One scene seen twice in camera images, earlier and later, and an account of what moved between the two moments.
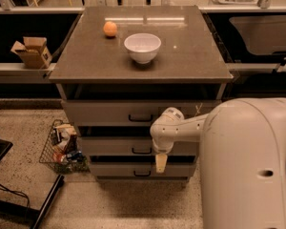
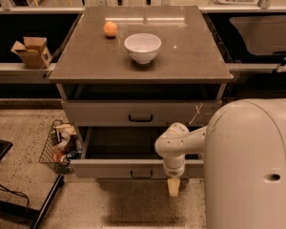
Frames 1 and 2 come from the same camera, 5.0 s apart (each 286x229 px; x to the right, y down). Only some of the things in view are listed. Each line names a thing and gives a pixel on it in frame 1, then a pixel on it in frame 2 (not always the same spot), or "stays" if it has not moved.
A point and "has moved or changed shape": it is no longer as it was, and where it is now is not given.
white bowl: x=143 y=47 stays
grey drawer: x=135 y=146 has moved or changed shape
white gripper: x=162 y=148 → x=173 y=171
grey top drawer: x=130 y=113 stays
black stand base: x=3 y=207 stays
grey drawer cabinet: x=120 y=68 stays
